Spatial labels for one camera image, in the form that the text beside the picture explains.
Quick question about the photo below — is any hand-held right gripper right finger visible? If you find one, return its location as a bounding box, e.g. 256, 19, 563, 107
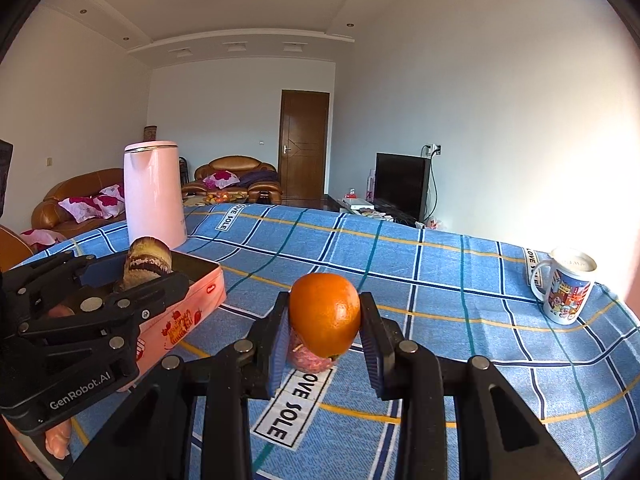
359, 291, 581, 480

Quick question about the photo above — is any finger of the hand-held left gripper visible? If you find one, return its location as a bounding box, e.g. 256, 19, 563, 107
17, 272, 191, 357
0, 252, 97, 311

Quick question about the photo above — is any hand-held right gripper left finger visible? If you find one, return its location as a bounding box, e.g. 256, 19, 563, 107
65, 290, 292, 480

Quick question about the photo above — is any tan bottle with dark label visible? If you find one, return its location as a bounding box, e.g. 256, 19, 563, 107
121, 236, 174, 291

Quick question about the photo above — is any pink tin box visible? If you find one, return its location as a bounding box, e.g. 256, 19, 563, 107
117, 252, 227, 394

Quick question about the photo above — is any orange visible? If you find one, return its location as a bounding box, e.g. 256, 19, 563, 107
289, 273, 361, 359

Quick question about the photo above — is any person's left hand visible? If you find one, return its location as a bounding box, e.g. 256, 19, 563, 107
44, 419, 73, 460

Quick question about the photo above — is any small round speckled jar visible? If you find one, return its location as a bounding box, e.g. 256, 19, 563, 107
286, 331, 344, 374

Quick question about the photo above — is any pink floral cushion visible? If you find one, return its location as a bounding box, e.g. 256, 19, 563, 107
202, 171, 240, 189
95, 184, 125, 219
58, 196, 104, 224

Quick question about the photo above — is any brown leather sofa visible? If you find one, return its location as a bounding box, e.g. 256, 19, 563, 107
31, 169, 128, 241

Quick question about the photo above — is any pink electric kettle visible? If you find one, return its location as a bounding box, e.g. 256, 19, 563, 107
123, 141, 189, 252

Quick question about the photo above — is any blue plaid tablecloth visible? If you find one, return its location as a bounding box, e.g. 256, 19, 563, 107
0, 202, 640, 480

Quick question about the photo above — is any coffee table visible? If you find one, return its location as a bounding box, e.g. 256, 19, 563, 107
182, 189, 251, 207

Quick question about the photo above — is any low television stand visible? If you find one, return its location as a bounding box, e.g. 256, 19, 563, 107
325, 195, 426, 229

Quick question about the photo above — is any brown leather armchair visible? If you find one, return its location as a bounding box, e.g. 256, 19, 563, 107
181, 156, 281, 206

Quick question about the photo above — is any black television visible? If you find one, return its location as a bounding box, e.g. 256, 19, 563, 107
374, 152, 432, 224

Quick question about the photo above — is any white printed mug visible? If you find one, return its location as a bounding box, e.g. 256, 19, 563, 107
530, 248, 598, 327

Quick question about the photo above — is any dark brown room door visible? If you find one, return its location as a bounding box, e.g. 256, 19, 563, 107
278, 89, 331, 201

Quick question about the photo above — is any black power cable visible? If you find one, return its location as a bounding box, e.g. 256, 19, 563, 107
425, 154, 441, 223

